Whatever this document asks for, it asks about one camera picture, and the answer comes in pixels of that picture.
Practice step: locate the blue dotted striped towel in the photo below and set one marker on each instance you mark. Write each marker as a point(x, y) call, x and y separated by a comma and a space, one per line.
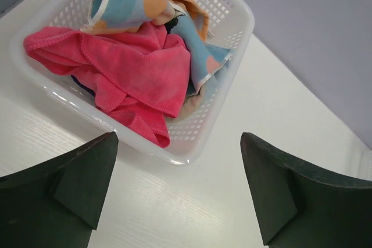
point(208, 62)

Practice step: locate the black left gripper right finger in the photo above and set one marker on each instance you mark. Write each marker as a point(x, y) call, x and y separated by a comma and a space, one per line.
point(299, 204)

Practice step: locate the white left plastic basket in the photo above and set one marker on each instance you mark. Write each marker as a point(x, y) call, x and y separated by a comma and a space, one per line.
point(231, 26)

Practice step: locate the pink microfiber towel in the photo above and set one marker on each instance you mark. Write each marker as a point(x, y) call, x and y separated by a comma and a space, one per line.
point(138, 79)

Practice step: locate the purple towel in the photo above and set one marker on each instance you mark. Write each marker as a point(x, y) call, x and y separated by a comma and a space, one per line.
point(86, 89)

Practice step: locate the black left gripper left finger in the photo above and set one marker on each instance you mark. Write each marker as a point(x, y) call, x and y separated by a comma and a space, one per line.
point(58, 203)

